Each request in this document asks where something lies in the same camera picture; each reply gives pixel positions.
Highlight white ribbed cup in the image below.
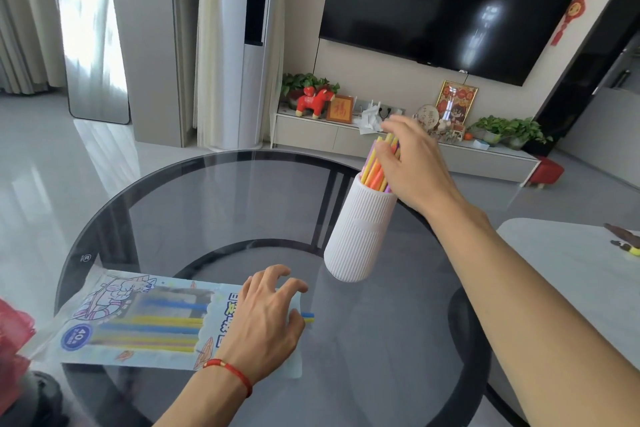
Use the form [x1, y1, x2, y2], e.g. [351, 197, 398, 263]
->
[323, 172, 399, 284]

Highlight crumpled white paper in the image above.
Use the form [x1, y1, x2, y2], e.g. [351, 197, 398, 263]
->
[358, 108, 385, 135]

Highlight printed plastic straw packet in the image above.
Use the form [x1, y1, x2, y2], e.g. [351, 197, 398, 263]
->
[31, 265, 317, 380]

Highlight person's right hand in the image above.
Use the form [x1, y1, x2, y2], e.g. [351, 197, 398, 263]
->
[374, 115, 472, 220]

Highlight bunch of colourful straws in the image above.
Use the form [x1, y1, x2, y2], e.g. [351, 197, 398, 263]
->
[360, 133, 402, 193]

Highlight cream curtain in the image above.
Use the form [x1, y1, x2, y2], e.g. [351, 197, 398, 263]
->
[194, 0, 223, 146]

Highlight red string bracelet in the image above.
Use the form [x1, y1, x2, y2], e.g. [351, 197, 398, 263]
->
[202, 359, 254, 398]

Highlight red stool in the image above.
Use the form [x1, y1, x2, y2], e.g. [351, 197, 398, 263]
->
[524, 156, 566, 189]

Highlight small red framed picture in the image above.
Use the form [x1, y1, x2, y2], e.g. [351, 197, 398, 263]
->
[327, 95, 355, 124]

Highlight white standing air conditioner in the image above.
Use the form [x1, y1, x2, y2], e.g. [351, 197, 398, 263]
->
[212, 0, 281, 150]

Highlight person's left hand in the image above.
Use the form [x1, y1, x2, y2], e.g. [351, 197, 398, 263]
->
[207, 265, 310, 383]

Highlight white marble side table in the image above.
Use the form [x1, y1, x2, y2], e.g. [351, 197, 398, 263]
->
[487, 218, 640, 427]

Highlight red plastic bag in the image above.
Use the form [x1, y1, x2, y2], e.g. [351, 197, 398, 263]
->
[0, 298, 38, 397]

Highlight small green potted plant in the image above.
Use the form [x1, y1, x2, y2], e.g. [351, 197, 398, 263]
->
[280, 72, 341, 109]

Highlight white power strip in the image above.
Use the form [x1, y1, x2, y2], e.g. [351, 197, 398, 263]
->
[354, 98, 407, 118]

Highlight beige window curtain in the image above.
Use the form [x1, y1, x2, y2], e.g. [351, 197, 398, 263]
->
[0, 0, 68, 95]

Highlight person's left forearm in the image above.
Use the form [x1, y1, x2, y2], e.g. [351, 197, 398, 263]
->
[154, 364, 251, 427]

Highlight red horse toy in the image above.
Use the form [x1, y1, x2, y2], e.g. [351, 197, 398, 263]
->
[295, 86, 335, 120]

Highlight person's right forearm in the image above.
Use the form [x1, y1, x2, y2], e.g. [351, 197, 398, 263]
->
[431, 201, 640, 427]

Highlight gold framed picture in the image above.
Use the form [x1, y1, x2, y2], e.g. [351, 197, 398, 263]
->
[435, 80, 479, 126]

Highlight black table frame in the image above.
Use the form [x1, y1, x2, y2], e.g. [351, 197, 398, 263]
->
[90, 169, 493, 427]

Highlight round decorative plate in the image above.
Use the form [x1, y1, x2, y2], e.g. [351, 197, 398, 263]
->
[416, 104, 441, 131]

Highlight white television cabinet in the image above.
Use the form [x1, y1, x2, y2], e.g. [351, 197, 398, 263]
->
[271, 111, 542, 183]

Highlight pliers with yellow handle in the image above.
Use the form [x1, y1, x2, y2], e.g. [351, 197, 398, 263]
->
[603, 223, 640, 257]

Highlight large green potted plant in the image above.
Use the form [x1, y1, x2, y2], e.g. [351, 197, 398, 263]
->
[469, 115, 554, 150]

